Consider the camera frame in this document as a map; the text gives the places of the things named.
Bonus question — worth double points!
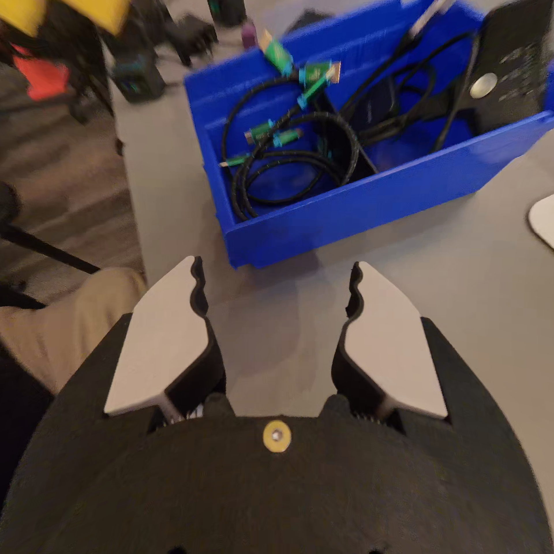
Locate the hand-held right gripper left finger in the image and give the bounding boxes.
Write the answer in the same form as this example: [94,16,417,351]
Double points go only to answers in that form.
[104,255,227,424]

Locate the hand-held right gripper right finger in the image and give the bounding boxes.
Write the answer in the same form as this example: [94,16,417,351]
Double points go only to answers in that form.
[332,261,448,424]

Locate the blue plastic bin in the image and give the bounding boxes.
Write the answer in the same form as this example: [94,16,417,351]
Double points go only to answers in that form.
[184,0,554,270]

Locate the black adapter with thin cable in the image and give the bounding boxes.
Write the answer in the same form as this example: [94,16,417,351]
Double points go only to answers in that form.
[351,80,401,132]

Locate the person's leg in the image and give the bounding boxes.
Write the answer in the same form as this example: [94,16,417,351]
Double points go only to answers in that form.
[0,266,148,395]

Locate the black pole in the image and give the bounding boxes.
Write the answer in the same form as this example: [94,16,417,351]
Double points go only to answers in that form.
[0,223,102,275]

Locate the black bin divider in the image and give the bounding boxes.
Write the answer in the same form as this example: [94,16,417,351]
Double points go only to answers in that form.
[318,93,379,176]

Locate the black charger box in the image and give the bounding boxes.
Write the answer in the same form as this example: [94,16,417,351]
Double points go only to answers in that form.
[113,52,167,104]

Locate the black stand legs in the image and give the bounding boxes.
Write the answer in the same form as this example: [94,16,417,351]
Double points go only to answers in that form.
[39,0,117,126]

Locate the red fabric object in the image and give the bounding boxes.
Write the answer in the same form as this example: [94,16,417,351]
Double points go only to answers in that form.
[13,45,70,101]

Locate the dark bottle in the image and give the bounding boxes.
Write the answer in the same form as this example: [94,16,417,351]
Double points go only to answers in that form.
[208,0,247,27]

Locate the yellow object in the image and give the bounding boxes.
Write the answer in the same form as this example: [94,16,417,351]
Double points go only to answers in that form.
[0,0,132,37]

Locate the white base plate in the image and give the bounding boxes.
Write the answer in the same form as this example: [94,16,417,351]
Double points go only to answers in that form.
[528,195,554,249]

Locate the black cable with silver plug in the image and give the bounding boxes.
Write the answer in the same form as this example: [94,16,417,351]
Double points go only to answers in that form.
[346,0,455,117]

